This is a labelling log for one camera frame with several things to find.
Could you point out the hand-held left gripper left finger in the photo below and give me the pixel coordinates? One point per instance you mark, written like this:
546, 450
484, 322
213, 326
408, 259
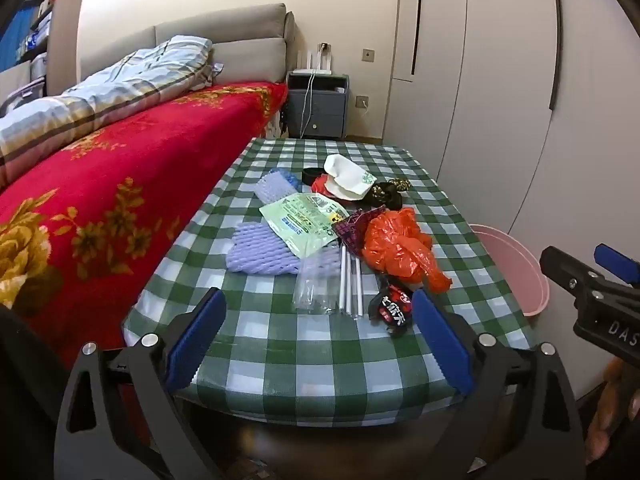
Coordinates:
197, 340

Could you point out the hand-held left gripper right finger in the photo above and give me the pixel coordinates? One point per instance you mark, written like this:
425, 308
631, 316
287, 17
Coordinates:
442, 340

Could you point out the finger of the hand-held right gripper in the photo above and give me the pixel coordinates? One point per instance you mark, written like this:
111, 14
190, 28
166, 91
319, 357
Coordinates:
570, 270
617, 262

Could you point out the pink plastic bin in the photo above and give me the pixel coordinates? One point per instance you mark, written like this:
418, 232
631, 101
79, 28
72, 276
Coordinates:
520, 270

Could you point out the white bag with green print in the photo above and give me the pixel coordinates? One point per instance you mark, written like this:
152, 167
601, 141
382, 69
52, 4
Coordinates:
345, 175

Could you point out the person's right hand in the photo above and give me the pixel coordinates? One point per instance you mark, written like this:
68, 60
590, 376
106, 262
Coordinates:
617, 410

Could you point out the black red snack wrapper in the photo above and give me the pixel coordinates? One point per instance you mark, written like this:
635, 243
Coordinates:
392, 310

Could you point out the green white checkered tablecloth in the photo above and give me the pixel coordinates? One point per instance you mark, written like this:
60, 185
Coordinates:
280, 360

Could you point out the white straw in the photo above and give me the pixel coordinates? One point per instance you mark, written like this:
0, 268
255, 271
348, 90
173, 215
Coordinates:
358, 295
342, 285
348, 290

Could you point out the orange plastic bag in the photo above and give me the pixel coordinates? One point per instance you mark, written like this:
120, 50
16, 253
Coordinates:
395, 245

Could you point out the large purple foam net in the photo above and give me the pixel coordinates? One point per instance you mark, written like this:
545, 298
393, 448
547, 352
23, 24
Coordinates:
260, 250

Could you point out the clear plastic bag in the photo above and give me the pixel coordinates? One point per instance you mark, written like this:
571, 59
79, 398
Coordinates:
312, 285

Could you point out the maroon patterned wrapper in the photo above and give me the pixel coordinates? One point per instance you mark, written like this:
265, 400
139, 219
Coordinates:
350, 227

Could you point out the green white food packet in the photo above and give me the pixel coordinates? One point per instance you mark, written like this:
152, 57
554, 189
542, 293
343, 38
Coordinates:
300, 220

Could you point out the black gold scrunchie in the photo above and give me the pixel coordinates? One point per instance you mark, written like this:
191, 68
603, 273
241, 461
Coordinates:
385, 191

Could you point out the red floral blanket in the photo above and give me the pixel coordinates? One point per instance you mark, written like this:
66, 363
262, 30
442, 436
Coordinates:
125, 170

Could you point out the red plastic packet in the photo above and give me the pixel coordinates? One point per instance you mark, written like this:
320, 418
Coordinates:
319, 186

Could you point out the white wardrobe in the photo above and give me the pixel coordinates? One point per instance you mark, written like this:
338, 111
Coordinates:
500, 85

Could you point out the black elastic band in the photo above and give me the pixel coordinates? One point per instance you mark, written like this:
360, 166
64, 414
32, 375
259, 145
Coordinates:
309, 174

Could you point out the grey nightstand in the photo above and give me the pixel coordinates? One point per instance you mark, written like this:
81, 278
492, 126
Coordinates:
325, 110

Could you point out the plaid quilt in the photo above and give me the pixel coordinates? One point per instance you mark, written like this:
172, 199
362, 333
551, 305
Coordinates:
125, 80

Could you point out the white router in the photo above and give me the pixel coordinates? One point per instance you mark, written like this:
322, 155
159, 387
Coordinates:
312, 71

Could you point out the beige padded headboard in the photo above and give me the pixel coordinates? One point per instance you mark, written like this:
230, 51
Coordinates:
240, 25

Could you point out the storage shelf with boxes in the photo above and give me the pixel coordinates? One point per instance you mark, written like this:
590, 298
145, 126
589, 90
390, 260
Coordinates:
30, 25

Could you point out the wall socket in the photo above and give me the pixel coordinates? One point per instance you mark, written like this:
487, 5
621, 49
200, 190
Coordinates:
361, 101

